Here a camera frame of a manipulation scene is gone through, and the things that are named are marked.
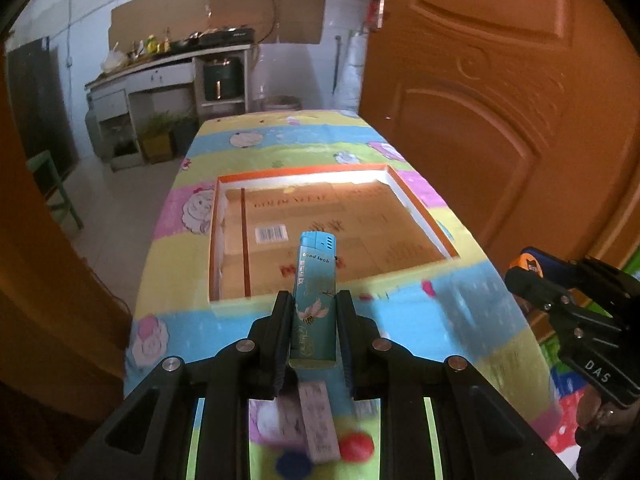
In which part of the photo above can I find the black air fryer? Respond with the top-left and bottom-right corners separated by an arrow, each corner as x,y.
203,56 -> 244,101

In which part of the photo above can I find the cardboard wall panel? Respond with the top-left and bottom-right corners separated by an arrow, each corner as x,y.
108,0 -> 326,51

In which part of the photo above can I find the blue bottle cap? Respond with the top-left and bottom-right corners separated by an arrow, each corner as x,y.
274,451 -> 314,480

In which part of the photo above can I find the white cartoon rectangular box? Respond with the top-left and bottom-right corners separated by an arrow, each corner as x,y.
298,382 -> 341,464

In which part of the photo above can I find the dark refrigerator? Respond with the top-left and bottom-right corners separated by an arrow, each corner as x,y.
6,37 -> 78,174

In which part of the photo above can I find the carved wooden door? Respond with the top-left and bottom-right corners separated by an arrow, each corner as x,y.
360,0 -> 639,270

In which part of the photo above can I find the red bottle cap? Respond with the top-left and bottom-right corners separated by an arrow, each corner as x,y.
338,431 -> 375,464

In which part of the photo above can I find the shallow orange-rimmed cardboard tray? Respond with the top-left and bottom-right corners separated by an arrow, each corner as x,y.
208,164 -> 459,302

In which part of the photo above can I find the green metal stool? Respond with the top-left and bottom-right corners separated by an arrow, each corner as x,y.
26,150 -> 84,231

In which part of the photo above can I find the yellow oil bottle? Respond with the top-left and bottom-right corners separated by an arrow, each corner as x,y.
144,35 -> 158,55

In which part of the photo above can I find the white plastic bag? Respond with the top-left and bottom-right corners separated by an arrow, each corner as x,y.
101,42 -> 129,74

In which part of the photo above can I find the wooden door frame left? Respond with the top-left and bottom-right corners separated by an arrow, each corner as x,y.
0,44 -> 134,421

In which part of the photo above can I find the teal lighter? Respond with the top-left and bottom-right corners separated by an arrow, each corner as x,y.
290,231 -> 336,368

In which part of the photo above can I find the person's right hand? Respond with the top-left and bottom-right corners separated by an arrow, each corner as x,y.
575,385 -> 638,454

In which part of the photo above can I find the black gas stove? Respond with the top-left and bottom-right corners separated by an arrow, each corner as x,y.
188,26 -> 255,49

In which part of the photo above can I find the kitchen counter cabinet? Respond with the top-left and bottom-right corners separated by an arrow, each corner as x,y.
86,44 -> 254,171

